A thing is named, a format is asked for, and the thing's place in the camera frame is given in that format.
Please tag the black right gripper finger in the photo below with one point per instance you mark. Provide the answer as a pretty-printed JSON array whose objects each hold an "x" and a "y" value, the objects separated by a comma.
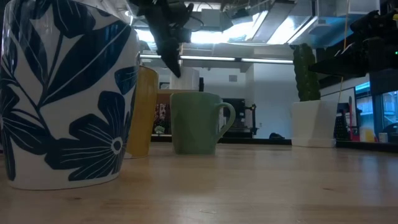
[{"x": 342, "y": 65}]

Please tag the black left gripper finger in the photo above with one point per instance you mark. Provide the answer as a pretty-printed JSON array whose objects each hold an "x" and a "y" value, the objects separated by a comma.
[{"x": 171, "y": 59}]

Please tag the yellow mug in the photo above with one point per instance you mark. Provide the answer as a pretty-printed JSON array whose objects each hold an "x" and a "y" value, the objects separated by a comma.
[{"x": 144, "y": 118}]

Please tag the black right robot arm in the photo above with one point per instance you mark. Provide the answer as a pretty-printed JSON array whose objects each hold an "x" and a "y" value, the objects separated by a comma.
[{"x": 376, "y": 23}]

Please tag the white ribbed cylinder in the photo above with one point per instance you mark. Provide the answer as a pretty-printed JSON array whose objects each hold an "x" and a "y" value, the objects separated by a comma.
[{"x": 186, "y": 79}]

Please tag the green cactus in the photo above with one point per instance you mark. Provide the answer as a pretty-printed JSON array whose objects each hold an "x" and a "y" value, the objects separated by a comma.
[{"x": 306, "y": 74}]

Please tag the wooden shelf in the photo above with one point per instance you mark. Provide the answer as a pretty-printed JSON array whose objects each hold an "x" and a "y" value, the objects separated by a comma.
[{"x": 163, "y": 96}]

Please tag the long ceiling light strip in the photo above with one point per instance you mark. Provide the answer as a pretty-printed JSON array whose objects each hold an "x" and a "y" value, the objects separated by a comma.
[{"x": 217, "y": 58}]

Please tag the red stand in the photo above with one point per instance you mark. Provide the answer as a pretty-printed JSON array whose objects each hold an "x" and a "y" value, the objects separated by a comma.
[{"x": 353, "y": 121}]

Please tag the patterned boxes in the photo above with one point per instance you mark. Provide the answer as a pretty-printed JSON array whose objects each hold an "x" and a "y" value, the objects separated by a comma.
[{"x": 162, "y": 116}]

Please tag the black mesh crate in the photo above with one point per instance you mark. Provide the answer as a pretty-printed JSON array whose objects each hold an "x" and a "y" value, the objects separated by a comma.
[{"x": 341, "y": 127}]

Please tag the white planter pot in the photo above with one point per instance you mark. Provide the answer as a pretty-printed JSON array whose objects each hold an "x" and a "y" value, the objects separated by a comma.
[{"x": 312, "y": 124}]

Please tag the green faceted mug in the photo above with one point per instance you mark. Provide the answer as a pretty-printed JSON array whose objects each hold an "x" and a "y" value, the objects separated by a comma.
[{"x": 194, "y": 124}]

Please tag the yellow container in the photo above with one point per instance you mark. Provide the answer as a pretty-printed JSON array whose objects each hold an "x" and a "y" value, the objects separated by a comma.
[{"x": 368, "y": 135}]

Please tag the small white cup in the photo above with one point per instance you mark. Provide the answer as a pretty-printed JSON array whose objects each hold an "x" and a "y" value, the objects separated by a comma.
[{"x": 383, "y": 137}]

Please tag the black machine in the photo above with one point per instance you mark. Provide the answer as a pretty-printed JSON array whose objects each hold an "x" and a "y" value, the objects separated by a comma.
[{"x": 241, "y": 118}]

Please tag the small dark lump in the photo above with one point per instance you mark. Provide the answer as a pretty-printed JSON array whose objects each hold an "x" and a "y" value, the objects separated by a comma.
[{"x": 276, "y": 136}]

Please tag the large white blue floral mug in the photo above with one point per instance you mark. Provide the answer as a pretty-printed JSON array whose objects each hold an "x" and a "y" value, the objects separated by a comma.
[{"x": 62, "y": 102}]

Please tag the grey wall plate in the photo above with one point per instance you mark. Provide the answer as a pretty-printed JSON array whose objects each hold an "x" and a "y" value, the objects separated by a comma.
[{"x": 233, "y": 78}]

